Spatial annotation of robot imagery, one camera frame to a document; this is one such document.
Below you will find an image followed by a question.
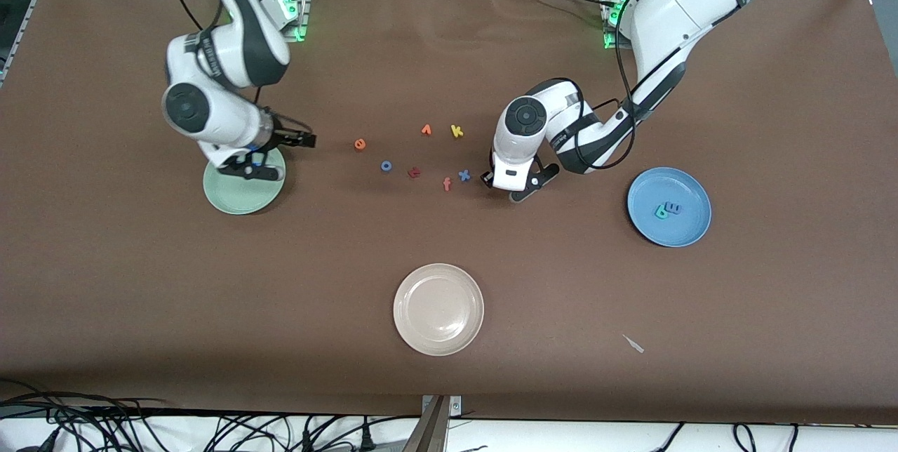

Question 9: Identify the beige plate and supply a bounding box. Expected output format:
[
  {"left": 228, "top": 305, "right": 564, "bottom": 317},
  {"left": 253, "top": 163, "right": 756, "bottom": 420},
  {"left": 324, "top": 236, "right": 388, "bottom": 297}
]
[{"left": 393, "top": 263, "right": 485, "bottom": 357}]

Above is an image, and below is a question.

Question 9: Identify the blue plate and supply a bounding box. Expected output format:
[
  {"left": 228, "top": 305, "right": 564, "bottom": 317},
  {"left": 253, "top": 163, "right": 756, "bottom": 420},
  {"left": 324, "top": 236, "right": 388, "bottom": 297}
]
[{"left": 626, "top": 167, "right": 712, "bottom": 248}]

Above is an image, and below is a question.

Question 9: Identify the light green plate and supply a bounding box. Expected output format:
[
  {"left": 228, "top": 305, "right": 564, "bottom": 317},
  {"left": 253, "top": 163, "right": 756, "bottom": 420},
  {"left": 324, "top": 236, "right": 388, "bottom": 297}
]
[{"left": 203, "top": 147, "right": 287, "bottom": 215}]

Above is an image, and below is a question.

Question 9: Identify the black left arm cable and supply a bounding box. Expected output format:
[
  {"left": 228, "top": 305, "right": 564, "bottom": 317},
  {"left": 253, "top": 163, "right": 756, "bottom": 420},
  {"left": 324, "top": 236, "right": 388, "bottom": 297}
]
[{"left": 561, "top": 0, "right": 825, "bottom": 172}]

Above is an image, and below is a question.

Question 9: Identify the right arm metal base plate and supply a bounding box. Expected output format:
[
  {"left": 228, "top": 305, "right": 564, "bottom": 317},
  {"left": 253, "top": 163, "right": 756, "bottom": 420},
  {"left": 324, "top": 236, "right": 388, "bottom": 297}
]
[{"left": 277, "top": 0, "right": 313, "bottom": 44}]

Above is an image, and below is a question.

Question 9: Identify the brown paper table cover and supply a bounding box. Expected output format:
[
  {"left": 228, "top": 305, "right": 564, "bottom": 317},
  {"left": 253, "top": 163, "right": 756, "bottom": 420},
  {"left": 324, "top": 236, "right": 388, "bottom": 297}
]
[{"left": 0, "top": 0, "right": 898, "bottom": 426}]

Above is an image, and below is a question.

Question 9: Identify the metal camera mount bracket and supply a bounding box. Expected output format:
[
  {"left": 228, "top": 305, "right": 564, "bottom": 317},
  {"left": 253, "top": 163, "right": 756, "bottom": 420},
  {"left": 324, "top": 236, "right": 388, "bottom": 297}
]
[{"left": 403, "top": 394, "right": 464, "bottom": 452}]

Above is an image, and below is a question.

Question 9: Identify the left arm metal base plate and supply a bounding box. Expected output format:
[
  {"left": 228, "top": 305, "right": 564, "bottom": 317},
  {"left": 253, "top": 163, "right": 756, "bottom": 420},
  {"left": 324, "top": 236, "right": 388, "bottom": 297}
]
[{"left": 603, "top": 0, "right": 639, "bottom": 51}]

